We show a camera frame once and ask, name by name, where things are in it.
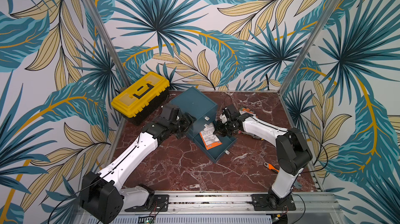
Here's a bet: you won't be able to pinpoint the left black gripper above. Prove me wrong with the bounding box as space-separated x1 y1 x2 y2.
169 112 198 138

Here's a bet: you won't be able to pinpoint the teal drawer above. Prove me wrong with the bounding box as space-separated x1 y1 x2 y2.
187 116 214 136
182 103 218 120
192 134 237 163

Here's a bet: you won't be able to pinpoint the orange white seed bag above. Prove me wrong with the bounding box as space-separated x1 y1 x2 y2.
200 123 222 150

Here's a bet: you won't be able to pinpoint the teal top drawer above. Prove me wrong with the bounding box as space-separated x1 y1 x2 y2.
182 103 218 120

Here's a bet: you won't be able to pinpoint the teal three-drawer cabinet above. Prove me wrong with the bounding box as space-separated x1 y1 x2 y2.
170 87 236 163

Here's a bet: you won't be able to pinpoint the teal bottom drawer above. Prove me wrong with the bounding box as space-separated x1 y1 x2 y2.
192 134 237 163

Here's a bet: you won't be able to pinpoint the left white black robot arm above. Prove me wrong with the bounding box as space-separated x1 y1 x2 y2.
79 113 196 224

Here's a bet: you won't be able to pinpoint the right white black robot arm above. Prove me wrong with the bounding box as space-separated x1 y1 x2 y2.
214 113 313 201

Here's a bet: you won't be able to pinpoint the yellow black toolbox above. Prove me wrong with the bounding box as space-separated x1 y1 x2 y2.
111 72 170 126

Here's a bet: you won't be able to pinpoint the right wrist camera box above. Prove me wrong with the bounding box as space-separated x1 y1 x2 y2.
220 104 241 123

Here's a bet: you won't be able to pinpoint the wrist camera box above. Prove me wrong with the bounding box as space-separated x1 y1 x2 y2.
220 104 241 123
159 103 180 122

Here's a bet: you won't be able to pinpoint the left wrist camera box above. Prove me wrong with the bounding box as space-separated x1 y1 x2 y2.
159 103 180 122

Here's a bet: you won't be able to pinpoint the yellow handled pliers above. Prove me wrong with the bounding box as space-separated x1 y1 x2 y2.
252 135 261 140

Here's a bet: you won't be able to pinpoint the left aluminium corner post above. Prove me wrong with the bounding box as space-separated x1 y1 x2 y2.
82 0 131 88

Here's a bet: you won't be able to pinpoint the aluminium corner post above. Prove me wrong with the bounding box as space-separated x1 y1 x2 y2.
82 0 131 88
278 0 341 97

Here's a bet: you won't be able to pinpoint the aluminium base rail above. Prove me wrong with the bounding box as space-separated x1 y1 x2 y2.
108 191 346 224

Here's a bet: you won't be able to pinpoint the right aluminium corner post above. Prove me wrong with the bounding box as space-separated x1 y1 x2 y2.
278 0 341 97

